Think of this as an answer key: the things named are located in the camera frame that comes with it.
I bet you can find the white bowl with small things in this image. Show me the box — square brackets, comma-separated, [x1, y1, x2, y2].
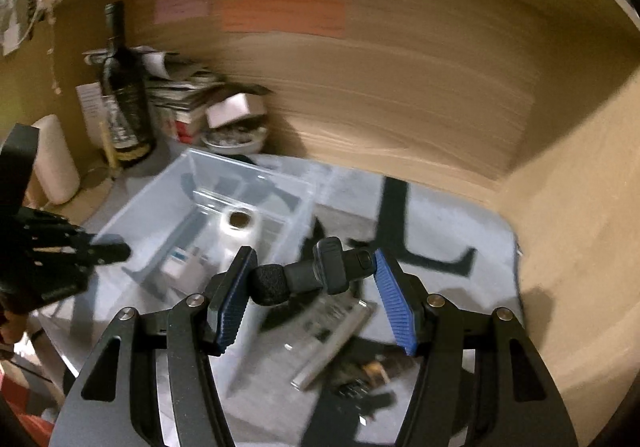
[202, 124, 269, 156]

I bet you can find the red cloth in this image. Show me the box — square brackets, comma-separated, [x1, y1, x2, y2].
[0, 367, 62, 447]

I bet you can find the white paper note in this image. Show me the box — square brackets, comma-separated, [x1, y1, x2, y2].
[75, 83, 109, 154]

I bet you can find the hanging printed paper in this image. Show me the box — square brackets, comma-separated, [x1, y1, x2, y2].
[0, 0, 45, 57]

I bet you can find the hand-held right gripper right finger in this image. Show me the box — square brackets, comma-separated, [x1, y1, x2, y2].
[372, 248, 581, 447]

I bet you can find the clear plastic storage bin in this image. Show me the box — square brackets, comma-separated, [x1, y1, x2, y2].
[92, 148, 321, 390]

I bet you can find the small white cardboard box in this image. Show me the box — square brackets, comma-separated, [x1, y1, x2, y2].
[206, 92, 266, 129]

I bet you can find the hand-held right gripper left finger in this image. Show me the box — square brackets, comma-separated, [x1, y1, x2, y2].
[50, 246, 261, 447]

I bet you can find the white charger plug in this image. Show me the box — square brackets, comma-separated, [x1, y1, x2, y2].
[161, 247, 207, 291]

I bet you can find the white handheld massager device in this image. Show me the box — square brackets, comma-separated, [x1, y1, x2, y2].
[217, 208, 264, 274]

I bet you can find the pink sticky note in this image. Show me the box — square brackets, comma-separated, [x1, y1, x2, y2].
[154, 0, 210, 26]

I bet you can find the dark wine bottle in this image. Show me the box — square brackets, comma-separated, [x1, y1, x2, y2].
[100, 1, 156, 169]

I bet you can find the white rounded appliance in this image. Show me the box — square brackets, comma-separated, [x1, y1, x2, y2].
[31, 114, 81, 206]

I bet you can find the small black device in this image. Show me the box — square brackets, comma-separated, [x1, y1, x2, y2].
[332, 374, 397, 419]

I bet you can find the grey mat with black letters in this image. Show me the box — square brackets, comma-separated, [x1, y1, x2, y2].
[37, 152, 524, 447]

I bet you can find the stack of magazines and papers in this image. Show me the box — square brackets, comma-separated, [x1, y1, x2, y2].
[82, 46, 227, 144]

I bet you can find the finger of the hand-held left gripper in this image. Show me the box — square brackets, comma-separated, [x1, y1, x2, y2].
[89, 240, 132, 266]

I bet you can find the black handheld microphone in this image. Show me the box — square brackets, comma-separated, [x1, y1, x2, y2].
[250, 237, 377, 306]

